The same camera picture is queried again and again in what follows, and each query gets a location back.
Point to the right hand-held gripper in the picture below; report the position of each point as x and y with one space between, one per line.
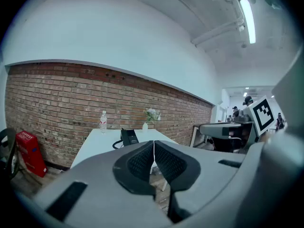
261 115

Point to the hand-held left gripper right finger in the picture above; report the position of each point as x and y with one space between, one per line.
202 174

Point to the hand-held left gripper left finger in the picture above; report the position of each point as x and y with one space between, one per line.
95 174

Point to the black box device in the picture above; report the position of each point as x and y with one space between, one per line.
129 136

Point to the white-framed desk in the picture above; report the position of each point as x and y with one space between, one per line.
202 139

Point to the black office chair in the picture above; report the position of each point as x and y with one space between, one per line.
225 144

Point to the clear plastic water bottle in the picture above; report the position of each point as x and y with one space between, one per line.
103 125

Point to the white vase with flowers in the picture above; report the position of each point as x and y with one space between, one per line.
152 116

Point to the red cardboard box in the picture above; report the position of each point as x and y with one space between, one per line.
31 151

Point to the black folding chair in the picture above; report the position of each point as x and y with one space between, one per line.
9 151

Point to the white ceiling pipes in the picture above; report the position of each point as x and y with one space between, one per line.
218 33

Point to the long ceiling tube light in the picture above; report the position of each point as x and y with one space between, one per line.
248 20

